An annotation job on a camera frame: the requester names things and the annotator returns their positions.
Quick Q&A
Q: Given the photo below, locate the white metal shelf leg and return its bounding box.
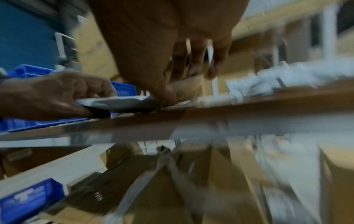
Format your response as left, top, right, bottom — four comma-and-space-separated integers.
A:
320, 3, 339, 61

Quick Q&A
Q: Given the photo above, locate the wooden table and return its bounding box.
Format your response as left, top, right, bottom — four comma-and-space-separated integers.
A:
0, 83, 354, 224

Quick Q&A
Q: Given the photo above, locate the pile of grey mailer bags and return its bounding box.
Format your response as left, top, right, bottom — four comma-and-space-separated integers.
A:
225, 58, 354, 100

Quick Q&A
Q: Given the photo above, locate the person's left hand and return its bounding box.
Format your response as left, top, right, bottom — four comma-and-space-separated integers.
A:
0, 69, 119, 123

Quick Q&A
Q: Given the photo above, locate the blue plastic crate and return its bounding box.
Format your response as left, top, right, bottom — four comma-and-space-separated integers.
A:
0, 63, 140, 133

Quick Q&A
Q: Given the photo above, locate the large open cardboard box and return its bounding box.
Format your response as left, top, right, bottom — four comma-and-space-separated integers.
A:
41, 140, 261, 224

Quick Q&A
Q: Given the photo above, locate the person's right hand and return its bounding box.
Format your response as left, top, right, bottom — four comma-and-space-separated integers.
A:
87, 0, 251, 107

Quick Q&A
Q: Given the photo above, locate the blue crate with white label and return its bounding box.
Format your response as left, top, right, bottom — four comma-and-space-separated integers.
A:
0, 178, 66, 224

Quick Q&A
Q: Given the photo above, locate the white mailer bag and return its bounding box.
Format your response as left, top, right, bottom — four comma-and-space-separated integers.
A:
76, 94, 168, 116

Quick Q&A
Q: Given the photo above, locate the blue roller shutter door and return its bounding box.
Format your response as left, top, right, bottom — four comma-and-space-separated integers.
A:
0, 0, 63, 72

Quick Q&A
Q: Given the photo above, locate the clear plastic wrap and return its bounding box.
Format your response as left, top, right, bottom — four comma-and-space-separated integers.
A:
221, 140, 333, 224

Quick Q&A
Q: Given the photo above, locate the white metal rack frame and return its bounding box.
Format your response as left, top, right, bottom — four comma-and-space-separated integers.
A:
53, 32, 80, 63

